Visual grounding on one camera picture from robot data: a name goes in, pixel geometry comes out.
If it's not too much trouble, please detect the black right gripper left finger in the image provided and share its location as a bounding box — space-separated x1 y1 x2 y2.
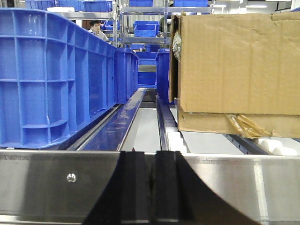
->
83 151 150 225

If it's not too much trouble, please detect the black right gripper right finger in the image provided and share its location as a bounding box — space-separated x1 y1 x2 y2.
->
153 151 257 225

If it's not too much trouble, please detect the stainless steel shelf rack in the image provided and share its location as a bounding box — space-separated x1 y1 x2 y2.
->
0 0 300 225

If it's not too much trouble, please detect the white conveyor roller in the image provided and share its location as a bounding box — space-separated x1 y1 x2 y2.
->
255 137 300 156

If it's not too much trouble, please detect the worn brown cardboard box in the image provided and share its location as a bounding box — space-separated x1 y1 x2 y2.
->
169 12 300 138

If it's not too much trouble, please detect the large blue crate upper shelf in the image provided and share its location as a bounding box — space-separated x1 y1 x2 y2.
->
0 7 117 149

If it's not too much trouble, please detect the person in grey hoodie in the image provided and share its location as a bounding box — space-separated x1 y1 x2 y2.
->
89 20 109 42

